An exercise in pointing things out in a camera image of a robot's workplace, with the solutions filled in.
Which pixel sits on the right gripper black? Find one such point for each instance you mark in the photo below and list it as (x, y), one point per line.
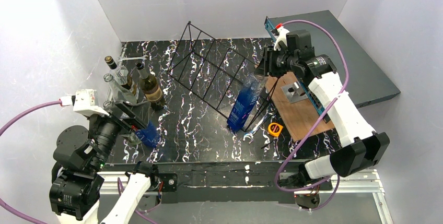
(269, 61)

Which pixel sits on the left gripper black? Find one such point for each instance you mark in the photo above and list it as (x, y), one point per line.
(128, 119)

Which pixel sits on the green wine bottle tan label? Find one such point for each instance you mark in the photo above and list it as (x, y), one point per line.
(150, 88)

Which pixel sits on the blue square bottle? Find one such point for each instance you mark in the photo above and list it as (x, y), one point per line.
(245, 101)
(149, 135)

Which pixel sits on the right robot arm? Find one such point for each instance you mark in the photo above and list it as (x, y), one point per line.
(362, 147)

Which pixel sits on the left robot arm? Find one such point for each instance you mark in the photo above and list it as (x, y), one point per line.
(81, 154)

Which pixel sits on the tall clear glass bottle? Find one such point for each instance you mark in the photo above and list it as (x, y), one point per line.
(119, 93)

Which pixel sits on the short clear glass bottle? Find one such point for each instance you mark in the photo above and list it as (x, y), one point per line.
(129, 136)

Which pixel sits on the dark-capped clear bottle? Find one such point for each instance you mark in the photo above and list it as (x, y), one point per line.
(121, 74)

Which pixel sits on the silver combination wrench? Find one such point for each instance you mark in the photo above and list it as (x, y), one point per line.
(249, 136)

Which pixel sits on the small wrench at back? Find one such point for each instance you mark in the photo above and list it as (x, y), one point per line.
(133, 58)

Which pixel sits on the brown wooden board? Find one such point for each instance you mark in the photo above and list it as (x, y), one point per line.
(297, 117)

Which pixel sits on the yellow tape measure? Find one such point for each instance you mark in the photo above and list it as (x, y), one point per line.
(274, 129)

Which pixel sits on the small black pen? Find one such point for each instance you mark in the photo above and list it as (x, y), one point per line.
(269, 143)

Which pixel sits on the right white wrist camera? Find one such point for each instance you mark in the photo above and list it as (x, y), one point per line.
(281, 40)

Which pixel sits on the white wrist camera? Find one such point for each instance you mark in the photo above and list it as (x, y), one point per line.
(84, 102)
(281, 40)

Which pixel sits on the black wire wine rack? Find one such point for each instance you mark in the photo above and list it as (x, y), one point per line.
(210, 69)

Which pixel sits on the metal bracket with knob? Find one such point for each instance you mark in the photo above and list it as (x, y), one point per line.
(294, 92)

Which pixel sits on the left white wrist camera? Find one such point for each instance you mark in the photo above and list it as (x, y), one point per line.
(84, 102)

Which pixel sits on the blue-faced network switch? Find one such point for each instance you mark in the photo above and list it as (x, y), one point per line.
(368, 84)

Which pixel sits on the aluminium frame rail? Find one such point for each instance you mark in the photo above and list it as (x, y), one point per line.
(253, 182)

